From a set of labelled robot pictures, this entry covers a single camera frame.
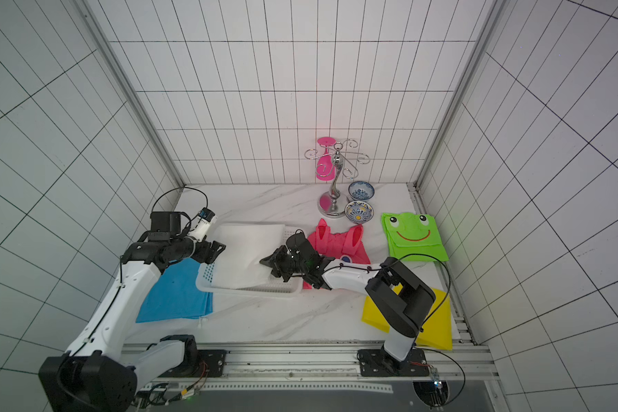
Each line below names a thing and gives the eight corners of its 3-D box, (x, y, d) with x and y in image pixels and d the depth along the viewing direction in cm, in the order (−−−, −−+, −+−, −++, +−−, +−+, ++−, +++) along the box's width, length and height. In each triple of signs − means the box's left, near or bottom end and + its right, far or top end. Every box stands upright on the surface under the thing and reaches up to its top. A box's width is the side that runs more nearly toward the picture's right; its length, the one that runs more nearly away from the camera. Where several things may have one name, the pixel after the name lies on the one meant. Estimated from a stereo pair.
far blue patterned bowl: (349, 200, 114) (350, 195, 112) (347, 185, 120) (348, 180, 118) (374, 200, 114) (375, 195, 112) (371, 185, 120) (372, 180, 118)
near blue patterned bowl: (345, 223, 106) (346, 218, 104) (344, 206, 112) (344, 201, 110) (373, 223, 106) (375, 218, 104) (370, 206, 112) (371, 201, 110)
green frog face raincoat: (391, 261, 96) (393, 258, 94) (381, 216, 110) (382, 212, 108) (447, 261, 96) (450, 258, 94) (430, 216, 110) (432, 212, 108)
